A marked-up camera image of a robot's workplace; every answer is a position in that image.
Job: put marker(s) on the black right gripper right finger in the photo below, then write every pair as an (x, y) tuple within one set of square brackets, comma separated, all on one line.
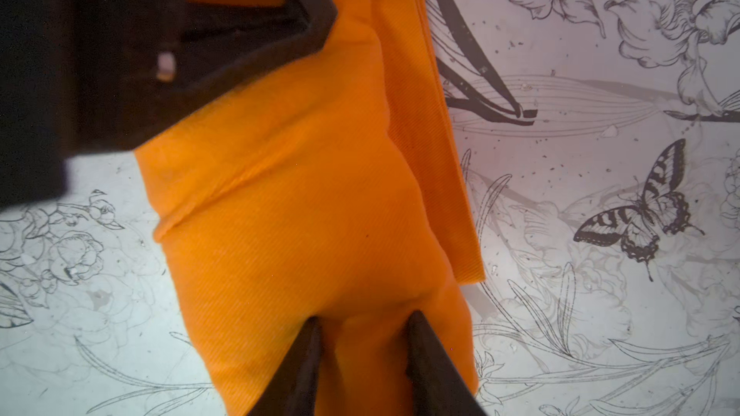
[(437, 387)]

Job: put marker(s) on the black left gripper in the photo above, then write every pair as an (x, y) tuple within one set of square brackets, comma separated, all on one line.
[(81, 77)]

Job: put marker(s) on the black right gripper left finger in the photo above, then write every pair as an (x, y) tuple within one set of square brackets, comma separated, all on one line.
[(293, 389)]

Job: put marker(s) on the floral printed table mat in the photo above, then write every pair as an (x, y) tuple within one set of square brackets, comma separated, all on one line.
[(599, 142)]

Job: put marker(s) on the orange long pants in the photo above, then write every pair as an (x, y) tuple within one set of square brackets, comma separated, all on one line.
[(328, 188)]

